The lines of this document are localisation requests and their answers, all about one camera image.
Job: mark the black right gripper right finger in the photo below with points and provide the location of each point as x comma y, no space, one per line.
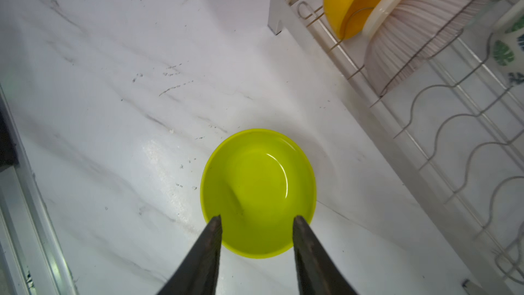
316,272

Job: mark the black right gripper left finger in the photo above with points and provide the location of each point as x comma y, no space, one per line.
198,272

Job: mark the lime green bowl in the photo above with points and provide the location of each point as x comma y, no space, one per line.
257,181

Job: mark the pink striped bowl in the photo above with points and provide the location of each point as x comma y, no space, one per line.
404,34

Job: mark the green leaf pattern bowl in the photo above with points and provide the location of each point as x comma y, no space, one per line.
507,47

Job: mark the stainless steel dish rack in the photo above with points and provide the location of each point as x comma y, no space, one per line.
445,120

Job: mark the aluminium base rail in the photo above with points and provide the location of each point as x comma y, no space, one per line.
32,261

